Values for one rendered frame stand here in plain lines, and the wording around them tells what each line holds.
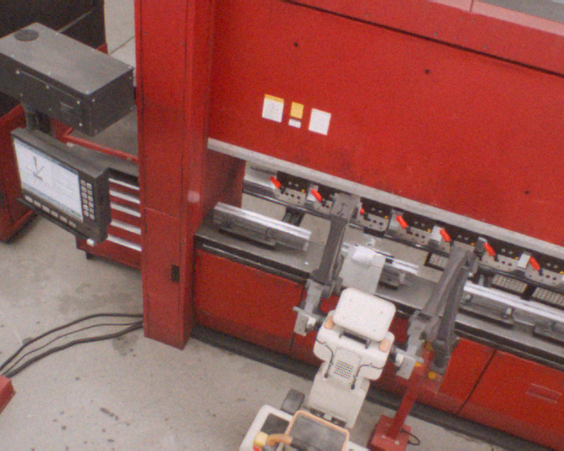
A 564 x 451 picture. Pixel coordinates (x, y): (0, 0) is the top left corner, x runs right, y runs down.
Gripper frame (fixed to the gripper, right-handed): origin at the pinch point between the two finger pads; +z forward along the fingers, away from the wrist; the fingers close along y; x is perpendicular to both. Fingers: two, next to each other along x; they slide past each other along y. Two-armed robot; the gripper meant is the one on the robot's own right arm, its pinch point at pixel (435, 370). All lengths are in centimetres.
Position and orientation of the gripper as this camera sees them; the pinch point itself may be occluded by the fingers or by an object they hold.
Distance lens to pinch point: 322.6
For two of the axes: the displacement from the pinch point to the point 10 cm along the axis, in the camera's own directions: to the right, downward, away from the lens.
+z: -0.1, 5.5, 8.3
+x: -9.1, -3.6, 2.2
